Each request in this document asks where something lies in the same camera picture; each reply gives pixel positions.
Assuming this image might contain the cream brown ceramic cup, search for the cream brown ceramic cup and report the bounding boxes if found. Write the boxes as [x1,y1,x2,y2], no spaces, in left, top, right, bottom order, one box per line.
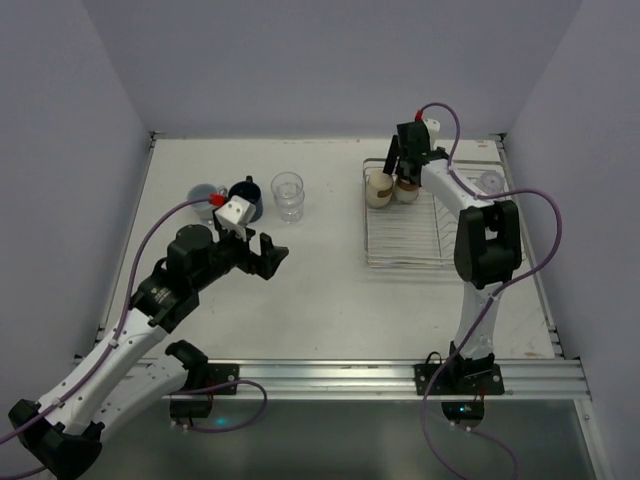
[394,176,420,204]

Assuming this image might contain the dark blue mug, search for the dark blue mug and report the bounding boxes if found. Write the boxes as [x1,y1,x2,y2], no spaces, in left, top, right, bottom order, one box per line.
[229,175,264,223]

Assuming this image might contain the light blue mug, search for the light blue mug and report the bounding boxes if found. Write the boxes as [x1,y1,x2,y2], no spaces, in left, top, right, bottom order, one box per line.
[187,183,228,223]

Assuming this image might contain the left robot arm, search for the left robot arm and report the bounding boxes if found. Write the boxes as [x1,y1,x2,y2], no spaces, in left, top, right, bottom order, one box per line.
[8,225,289,479]

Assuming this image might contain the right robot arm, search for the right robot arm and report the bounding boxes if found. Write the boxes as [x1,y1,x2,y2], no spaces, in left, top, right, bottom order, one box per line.
[384,120,522,388]

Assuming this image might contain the left controller box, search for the left controller box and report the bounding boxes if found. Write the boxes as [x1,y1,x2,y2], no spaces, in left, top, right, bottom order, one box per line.
[169,399,213,426]

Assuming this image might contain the controller box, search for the controller box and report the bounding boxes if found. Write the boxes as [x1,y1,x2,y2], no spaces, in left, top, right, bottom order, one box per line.
[441,401,485,429]
[169,399,213,426]

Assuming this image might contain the right controller box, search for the right controller box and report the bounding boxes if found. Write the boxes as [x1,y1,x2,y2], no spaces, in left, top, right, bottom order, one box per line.
[441,401,485,429]

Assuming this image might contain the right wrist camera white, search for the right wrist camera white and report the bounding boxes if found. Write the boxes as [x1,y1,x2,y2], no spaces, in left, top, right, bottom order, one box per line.
[414,110,441,138]

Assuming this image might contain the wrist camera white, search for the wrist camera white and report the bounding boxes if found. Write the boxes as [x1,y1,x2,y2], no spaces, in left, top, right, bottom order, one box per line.
[213,196,256,242]
[414,110,441,138]

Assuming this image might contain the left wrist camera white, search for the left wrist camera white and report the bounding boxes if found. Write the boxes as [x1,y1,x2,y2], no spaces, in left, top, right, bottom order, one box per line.
[213,196,256,242]

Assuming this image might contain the wire dish rack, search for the wire dish rack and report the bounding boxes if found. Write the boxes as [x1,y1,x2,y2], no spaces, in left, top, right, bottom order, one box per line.
[362,157,532,271]

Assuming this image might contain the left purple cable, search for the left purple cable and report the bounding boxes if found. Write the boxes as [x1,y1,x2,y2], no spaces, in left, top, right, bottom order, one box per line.
[0,192,225,476]

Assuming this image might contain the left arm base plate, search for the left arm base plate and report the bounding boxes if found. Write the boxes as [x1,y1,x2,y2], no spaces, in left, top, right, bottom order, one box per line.
[164,339,241,397]

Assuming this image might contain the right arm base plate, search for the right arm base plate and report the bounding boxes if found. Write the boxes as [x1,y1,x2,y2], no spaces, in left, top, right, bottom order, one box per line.
[413,352,505,397]

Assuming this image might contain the aluminium mounting rail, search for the aluminium mounting rail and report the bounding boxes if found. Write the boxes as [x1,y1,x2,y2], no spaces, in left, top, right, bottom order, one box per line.
[209,359,590,401]

